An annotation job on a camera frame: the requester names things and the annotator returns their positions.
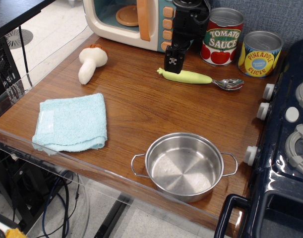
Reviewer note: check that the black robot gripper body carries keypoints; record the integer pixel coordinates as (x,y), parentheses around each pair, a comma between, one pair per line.
(189,23)

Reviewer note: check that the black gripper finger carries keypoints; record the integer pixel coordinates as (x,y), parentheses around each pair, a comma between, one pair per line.
(174,59)

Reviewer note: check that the yellow handled ice cream scoop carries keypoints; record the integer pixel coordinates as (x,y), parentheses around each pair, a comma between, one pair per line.
(197,78)

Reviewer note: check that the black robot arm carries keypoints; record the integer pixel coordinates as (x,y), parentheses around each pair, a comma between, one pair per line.
(189,24)

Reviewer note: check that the tomato sauce can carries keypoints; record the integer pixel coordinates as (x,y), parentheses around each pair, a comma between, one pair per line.
(222,35)

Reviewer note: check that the toy microwave oven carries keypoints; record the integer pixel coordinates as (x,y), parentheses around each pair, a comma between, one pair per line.
(146,24)

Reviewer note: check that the pineapple slices can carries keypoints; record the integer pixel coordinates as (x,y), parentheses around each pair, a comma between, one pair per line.
(260,53)

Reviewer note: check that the plush mushroom toy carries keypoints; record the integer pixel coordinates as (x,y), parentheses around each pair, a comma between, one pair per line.
(91,57)

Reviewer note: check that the stainless steel pot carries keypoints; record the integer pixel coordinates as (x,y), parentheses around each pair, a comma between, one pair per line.
(184,166)

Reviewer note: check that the light blue folded towel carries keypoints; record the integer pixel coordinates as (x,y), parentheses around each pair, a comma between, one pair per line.
(71,125)

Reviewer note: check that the black desk at left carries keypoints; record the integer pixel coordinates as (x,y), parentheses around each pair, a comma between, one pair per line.
(14,13)

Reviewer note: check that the clear acrylic table guard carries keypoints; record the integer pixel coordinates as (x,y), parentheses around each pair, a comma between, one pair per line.
(141,107)

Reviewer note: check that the dark blue toy stove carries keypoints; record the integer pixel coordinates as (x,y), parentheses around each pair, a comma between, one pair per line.
(274,206)

